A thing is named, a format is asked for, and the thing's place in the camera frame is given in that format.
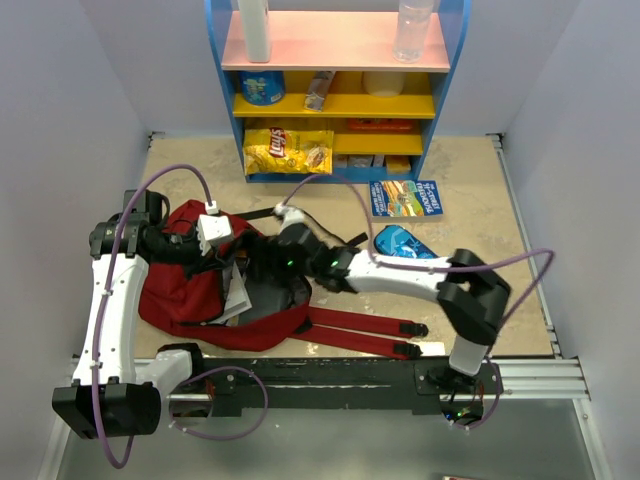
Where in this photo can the red flat snack box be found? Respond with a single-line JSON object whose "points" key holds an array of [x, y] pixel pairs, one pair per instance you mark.
{"points": [[392, 125]]}

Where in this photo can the white coffee cover book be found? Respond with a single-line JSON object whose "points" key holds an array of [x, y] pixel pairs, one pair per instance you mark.
{"points": [[237, 300]]}

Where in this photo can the blue snack canister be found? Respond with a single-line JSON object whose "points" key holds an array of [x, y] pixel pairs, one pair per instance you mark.
{"points": [[262, 88]]}

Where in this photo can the cream white jar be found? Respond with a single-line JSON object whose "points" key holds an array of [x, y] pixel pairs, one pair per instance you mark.
{"points": [[383, 84]]}

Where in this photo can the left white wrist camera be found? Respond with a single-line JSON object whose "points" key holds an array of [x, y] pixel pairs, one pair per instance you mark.
{"points": [[213, 228]]}

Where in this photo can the red backpack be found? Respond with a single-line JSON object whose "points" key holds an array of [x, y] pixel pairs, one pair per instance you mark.
{"points": [[193, 307]]}

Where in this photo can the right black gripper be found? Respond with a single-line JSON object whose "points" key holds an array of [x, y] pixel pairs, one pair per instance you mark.
{"points": [[266, 248]]}

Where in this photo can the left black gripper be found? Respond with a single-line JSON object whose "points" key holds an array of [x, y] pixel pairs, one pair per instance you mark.
{"points": [[212, 259]]}

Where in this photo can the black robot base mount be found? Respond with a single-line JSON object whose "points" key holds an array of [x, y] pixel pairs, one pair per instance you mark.
{"points": [[424, 386]]}

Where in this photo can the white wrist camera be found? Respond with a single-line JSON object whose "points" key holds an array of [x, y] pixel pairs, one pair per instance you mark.
{"points": [[288, 215], [213, 228]]}

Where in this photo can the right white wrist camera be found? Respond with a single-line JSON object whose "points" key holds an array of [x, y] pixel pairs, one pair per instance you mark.
{"points": [[288, 215]]}

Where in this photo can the yellow Lays chips bag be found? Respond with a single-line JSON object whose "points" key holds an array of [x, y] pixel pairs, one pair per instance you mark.
{"points": [[282, 150]]}

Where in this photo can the blue shelf unit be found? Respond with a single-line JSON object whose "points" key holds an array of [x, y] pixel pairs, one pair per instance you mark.
{"points": [[349, 43]]}

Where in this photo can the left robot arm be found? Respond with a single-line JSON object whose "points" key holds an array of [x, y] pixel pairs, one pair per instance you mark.
{"points": [[107, 396]]}

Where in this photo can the blue pencil case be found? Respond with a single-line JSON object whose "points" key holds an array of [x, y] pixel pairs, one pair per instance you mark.
{"points": [[394, 240]]}

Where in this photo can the brown wrapped snack bar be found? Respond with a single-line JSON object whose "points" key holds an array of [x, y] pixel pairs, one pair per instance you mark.
{"points": [[318, 90]]}

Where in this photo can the yellow small box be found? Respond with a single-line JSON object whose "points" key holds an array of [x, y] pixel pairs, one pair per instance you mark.
{"points": [[397, 164]]}

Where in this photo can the clear plastic water bottle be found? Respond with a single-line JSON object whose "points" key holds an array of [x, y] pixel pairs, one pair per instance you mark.
{"points": [[412, 25]]}

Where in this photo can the white tall bottle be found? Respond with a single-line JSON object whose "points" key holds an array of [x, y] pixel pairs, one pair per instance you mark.
{"points": [[254, 16]]}

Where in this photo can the white small carton boxes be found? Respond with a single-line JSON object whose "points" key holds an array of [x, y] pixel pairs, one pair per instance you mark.
{"points": [[358, 161]]}

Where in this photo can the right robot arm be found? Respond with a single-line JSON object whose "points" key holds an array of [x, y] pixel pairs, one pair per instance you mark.
{"points": [[471, 294]]}

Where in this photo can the blue Treehouse book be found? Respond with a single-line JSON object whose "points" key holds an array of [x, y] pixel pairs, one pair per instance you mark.
{"points": [[406, 199]]}

